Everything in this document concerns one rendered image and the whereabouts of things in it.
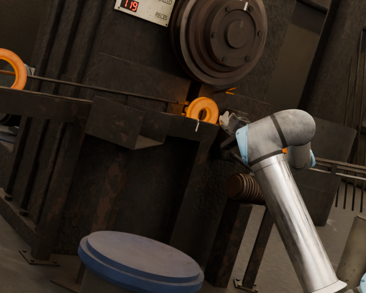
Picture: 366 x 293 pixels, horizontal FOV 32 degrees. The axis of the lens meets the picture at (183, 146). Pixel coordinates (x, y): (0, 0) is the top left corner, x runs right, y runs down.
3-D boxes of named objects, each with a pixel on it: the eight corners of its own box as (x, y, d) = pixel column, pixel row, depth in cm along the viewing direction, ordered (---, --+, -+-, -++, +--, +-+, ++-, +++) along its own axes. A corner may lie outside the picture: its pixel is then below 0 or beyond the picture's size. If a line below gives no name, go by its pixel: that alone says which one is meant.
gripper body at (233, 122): (244, 115, 268) (259, 130, 259) (234, 132, 271) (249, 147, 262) (231, 111, 263) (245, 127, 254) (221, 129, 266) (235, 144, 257)
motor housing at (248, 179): (194, 276, 297) (229, 168, 291) (230, 278, 309) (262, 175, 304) (210, 288, 286) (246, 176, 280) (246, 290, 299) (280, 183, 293)
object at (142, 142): (40, 283, 231) (94, 95, 224) (76, 271, 256) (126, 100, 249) (87, 306, 225) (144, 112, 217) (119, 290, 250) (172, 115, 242)
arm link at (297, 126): (307, 94, 198) (306, 144, 262) (269, 110, 199) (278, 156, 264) (322, 127, 195) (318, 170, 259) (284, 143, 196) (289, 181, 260)
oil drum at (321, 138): (248, 199, 568) (279, 104, 559) (294, 207, 602) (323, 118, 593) (293, 222, 520) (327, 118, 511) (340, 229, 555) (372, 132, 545)
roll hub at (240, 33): (196, 55, 265) (215, -10, 262) (244, 72, 282) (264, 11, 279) (203, 57, 261) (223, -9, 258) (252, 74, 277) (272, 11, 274)
